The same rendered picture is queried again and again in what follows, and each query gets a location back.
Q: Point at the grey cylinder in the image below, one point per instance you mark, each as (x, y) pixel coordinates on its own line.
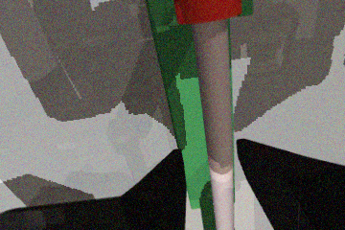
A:
(209, 19)

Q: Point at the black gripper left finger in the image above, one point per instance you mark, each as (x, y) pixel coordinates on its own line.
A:
(155, 202)

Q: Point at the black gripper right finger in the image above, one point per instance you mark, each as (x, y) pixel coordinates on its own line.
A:
(296, 192)

